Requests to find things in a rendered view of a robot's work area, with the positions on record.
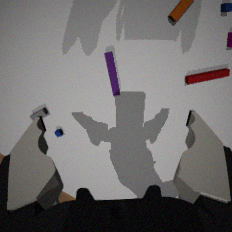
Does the grey rod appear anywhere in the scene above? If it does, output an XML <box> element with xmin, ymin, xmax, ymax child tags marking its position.
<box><xmin>30</xmin><ymin>107</ymin><xmax>49</xmax><ymax>120</ymax></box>

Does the magenta rod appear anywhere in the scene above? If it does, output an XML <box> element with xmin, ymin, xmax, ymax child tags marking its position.
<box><xmin>227</xmin><ymin>32</ymin><xmax>232</xmax><ymax>47</ymax></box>

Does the red rod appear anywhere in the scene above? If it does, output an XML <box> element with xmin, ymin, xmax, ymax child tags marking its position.
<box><xmin>185</xmin><ymin>68</ymin><xmax>230</xmax><ymax>84</ymax></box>

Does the orange rod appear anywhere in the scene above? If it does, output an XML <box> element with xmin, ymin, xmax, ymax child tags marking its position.
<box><xmin>168</xmin><ymin>0</ymin><xmax>193</xmax><ymax>22</ymax></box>

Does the purple rod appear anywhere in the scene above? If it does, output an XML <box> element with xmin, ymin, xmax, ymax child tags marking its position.
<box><xmin>104</xmin><ymin>51</ymin><xmax>120</xmax><ymax>96</ymax></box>

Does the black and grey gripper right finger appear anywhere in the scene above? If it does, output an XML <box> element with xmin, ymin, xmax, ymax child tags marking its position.
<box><xmin>173</xmin><ymin>110</ymin><xmax>232</xmax><ymax>232</ymax></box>

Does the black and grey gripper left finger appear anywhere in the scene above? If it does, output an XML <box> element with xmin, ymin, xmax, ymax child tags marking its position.
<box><xmin>0</xmin><ymin>116</ymin><xmax>63</xmax><ymax>232</ymax></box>

